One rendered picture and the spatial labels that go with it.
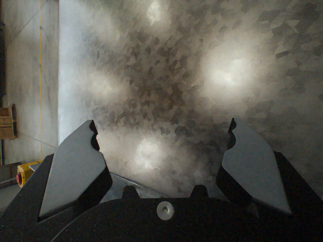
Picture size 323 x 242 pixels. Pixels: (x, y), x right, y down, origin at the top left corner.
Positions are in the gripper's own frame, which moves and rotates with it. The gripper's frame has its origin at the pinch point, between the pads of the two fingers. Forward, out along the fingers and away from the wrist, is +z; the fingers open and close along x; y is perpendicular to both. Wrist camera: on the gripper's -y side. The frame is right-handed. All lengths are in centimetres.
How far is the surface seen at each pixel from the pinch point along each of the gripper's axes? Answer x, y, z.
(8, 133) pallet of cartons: -506, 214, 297
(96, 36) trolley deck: -15.0, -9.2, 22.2
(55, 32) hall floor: -208, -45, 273
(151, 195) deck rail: -2.0, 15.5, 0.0
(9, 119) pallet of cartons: -511, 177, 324
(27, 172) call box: -51, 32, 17
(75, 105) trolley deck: -23.7, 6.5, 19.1
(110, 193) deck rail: -10.6, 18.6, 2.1
